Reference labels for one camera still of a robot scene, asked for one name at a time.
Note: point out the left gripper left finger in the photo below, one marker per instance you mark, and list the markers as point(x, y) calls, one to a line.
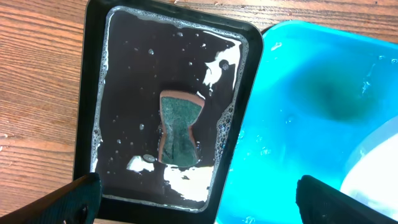
point(76, 202)

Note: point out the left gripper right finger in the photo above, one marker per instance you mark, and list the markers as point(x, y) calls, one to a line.
point(320, 203)

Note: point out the light blue plate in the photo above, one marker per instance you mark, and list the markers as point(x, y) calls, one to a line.
point(372, 171)

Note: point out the green scrub sponge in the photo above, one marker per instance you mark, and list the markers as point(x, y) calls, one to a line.
point(179, 111)

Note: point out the teal plastic tray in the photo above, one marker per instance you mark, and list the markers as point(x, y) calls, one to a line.
point(318, 93)

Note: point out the black tray with water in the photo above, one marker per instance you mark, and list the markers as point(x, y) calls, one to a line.
point(132, 51)

